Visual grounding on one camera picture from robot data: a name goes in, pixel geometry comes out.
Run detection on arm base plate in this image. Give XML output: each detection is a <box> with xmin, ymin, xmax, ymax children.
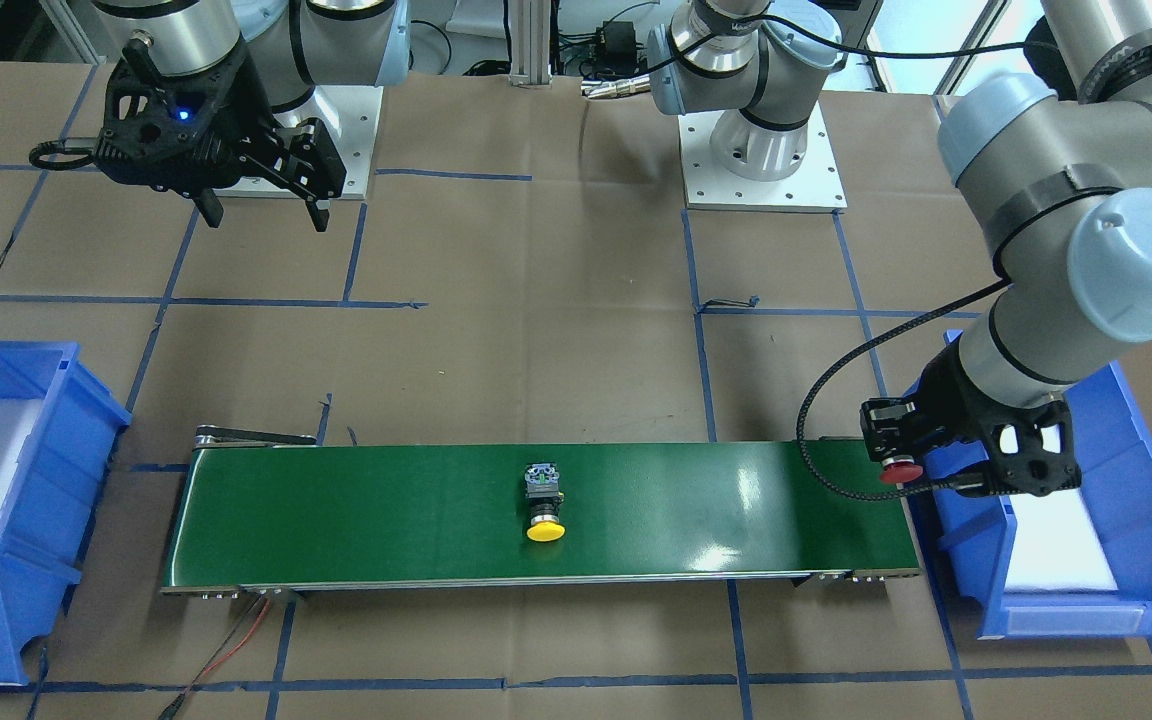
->
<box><xmin>677</xmin><ymin>105</ymin><xmax>849</xmax><ymax>213</ymax></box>
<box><xmin>194</xmin><ymin>84</ymin><xmax>384</xmax><ymax>200</ymax></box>

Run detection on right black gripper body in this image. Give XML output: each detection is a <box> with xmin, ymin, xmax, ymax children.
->
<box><xmin>92</xmin><ymin>38</ymin><xmax>282</xmax><ymax>196</ymax></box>

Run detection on black braided cable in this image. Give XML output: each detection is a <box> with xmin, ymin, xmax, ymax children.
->
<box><xmin>798</xmin><ymin>278</ymin><xmax>1011</xmax><ymax>501</ymax></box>

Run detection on green conveyor belt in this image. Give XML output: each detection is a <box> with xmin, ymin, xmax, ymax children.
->
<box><xmin>161</xmin><ymin>442</ymin><xmax>922</xmax><ymax>596</ymax></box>

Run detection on red push button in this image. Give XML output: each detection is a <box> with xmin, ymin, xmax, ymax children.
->
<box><xmin>879</xmin><ymin>457</ymin><xmax>925</xmax><ymax>486</ymax></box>

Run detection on blue plastic bin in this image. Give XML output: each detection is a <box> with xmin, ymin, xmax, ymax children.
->
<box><xmin>933</xmin><ymin>363</ymin><xmax>1152</xmax><ymax>641</ymax></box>
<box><xmin>0</xmin><ymin>341</ymin><xmax>131</xmax><ymax>685</ymax></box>

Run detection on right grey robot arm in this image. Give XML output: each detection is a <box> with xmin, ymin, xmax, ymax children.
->
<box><xmin>91</xmin><ymin>1</ymin><xmax>410</xmax><ymax>232</ymax></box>

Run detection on aluminium profile post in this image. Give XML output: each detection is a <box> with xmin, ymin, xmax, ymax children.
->
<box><xmin>506</xmin><ymin>0</ymin><xmax>556</xmax><ymax>88</ymax></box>

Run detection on red orange wires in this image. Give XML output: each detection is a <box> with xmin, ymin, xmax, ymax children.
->
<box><xmin>158</xmin><ymin>598</ymin><xmax>272</xmax><ymax>719</ymax></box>

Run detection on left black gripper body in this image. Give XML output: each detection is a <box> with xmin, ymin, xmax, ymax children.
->
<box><xmin>911</xmin><ymin>344</ymin><xmax>1083</xmax><ymax>497</ymax></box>

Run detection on yellow push button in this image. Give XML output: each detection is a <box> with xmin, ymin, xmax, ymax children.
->
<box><xmin>524</xmin><ymin>462</ymin><xmax>566</xmax><ymax>543</ymax></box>

